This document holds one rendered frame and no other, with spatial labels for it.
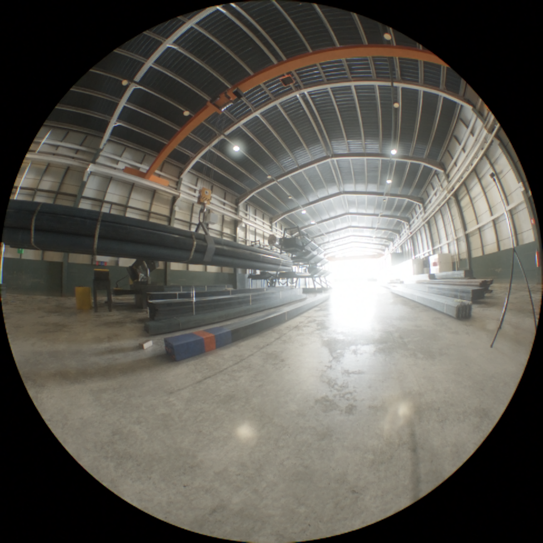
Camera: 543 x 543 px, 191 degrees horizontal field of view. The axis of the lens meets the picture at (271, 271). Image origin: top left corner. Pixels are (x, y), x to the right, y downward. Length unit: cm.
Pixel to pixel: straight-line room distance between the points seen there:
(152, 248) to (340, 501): 237
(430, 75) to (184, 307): 1241
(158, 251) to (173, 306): 97
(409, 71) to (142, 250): 1112
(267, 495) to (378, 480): 37
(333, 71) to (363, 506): 1036
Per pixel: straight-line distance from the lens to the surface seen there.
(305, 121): 1130
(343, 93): 1039
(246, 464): 79
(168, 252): 216
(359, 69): 986
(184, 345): 160
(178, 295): 344
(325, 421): 94
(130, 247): 202
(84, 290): 510
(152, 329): 236
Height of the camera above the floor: 70
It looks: 4 degrees up
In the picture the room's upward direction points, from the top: 1 degrees counter-clockwise
